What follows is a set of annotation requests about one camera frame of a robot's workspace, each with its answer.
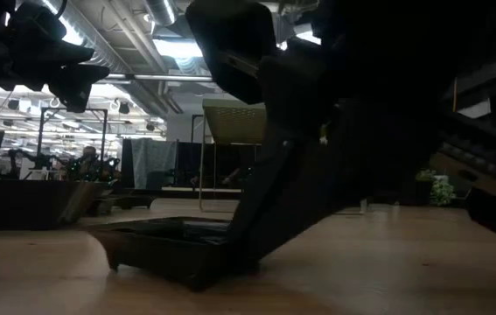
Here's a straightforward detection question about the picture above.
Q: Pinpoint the large silver spiral duct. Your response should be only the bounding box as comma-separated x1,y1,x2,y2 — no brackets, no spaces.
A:
39,0,174,117

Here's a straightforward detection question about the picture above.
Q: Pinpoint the black metal rack frame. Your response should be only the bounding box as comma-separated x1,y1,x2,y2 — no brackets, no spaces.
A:
36,107,109,171

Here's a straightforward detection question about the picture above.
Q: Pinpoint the round silver air duct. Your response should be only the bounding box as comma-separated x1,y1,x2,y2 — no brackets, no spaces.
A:
144,0,179,27

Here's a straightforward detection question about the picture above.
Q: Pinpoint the small black square mini plate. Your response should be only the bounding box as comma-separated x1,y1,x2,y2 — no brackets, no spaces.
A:
84,195,120,217
91,216,261,293
114,193,158,211

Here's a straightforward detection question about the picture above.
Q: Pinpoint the black room divider panel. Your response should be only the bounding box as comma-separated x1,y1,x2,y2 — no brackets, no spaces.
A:
175,140,253,190

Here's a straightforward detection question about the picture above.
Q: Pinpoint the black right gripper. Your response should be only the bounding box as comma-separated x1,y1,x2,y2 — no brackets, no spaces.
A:
229,41,345,266

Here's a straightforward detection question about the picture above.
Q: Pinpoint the potted succulent plant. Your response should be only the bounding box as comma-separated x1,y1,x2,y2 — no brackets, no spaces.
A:
414,169,457,207

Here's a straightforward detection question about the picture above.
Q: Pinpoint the grey fabric cover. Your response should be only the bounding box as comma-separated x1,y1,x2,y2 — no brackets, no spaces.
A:
129,137,178,190

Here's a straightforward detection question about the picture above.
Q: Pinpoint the long ceiling light strip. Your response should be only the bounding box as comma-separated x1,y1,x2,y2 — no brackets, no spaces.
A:
98,72,213,85

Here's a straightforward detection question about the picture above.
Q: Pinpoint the person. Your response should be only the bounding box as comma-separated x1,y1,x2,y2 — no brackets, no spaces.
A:
70,146,100,180

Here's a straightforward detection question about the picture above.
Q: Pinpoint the black wavy square mini plate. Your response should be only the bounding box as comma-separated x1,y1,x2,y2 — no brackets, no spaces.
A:
0,178,100,232

